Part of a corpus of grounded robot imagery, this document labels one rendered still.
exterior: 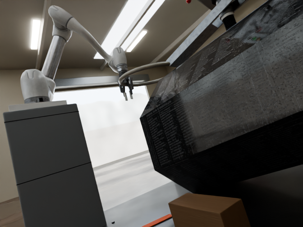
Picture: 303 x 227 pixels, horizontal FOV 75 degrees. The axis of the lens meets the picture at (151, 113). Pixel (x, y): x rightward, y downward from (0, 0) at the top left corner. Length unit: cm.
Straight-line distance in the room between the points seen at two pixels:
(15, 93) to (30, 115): 651
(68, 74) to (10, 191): 428
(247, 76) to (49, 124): 108
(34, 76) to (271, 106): 138
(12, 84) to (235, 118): 757
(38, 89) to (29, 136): 36
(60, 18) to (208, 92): 134
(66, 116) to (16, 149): 31
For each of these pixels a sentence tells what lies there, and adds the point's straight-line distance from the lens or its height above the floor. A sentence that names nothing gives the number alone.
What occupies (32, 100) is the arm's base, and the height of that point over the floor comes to 89.
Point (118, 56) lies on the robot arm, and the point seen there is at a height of 114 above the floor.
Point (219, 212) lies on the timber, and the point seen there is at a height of 13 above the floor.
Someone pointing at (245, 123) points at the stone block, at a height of 38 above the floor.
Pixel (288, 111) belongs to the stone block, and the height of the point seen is 38.
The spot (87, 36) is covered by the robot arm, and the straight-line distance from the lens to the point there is 178.
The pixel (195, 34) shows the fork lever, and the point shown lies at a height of 95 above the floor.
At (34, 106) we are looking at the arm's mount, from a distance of 143.
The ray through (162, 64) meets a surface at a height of 87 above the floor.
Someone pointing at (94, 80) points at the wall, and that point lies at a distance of 814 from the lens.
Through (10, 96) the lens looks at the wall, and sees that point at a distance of 782.
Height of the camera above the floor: 41
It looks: 8 degrees up
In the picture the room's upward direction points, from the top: 17 degrees counter-clockwise
